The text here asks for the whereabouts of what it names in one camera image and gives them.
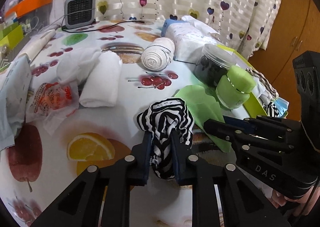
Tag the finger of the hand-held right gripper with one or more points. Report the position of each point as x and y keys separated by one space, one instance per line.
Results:
x=225 y=130
x=240 y=122

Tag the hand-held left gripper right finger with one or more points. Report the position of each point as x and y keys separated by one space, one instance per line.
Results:
x=176 y=162

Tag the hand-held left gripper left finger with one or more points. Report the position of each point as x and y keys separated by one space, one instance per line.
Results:
x=147 y=159

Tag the green shallow box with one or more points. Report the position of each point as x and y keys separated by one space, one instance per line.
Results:
x=256 y=103

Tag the black white striped sock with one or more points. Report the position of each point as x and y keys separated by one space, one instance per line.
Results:
x=271 y=110
x=170 y=121

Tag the blue face mask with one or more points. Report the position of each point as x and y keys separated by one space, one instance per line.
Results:
x=281 y=106

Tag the white towel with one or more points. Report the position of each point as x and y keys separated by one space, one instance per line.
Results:
x=100 y=84

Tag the beige cloth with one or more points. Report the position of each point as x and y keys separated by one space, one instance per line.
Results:
x=155 y=59

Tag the orange snack packet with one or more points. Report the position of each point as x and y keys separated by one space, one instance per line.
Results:
x=52 y=99

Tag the person's right hand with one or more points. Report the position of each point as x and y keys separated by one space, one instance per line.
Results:
x=287 y=200

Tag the green cream jar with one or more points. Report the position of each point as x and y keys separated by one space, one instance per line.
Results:
x=232 y=89

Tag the green cloth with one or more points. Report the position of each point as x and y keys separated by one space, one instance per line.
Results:
x=200 y=106

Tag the dark clear plastic jar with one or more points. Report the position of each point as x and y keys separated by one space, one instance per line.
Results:
x=210 y=69

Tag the fruit print tablecloth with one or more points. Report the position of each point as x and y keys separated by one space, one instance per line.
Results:
x=87 y=146

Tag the white tissue pack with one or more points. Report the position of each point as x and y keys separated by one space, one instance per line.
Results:
x=190 y=39

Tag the wooden wardrobe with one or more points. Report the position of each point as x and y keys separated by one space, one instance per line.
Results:
x=295 y=29

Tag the wet wipes pack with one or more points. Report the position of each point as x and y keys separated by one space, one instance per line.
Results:
x=12 y=96

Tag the grey small heater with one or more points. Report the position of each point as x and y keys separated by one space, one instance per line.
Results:
x=80 y=11

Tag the grey chevron pattern box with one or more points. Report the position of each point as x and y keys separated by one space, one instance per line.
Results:
x=17 y=49

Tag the green cardboard box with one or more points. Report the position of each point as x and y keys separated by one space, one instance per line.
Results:
x=12 y=34

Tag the orange storage box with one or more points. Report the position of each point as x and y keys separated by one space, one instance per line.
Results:
x=32 y=1

